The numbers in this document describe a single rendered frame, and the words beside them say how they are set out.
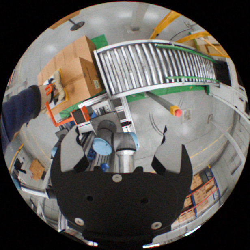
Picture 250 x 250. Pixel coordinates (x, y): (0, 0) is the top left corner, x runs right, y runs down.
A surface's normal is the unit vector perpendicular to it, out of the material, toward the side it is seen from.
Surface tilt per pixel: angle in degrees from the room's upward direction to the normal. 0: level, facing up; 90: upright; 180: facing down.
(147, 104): 0
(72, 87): 0
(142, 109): 0
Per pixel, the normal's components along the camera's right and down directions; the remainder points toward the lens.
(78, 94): 0.02, 0.50
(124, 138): -0.03, -0.57
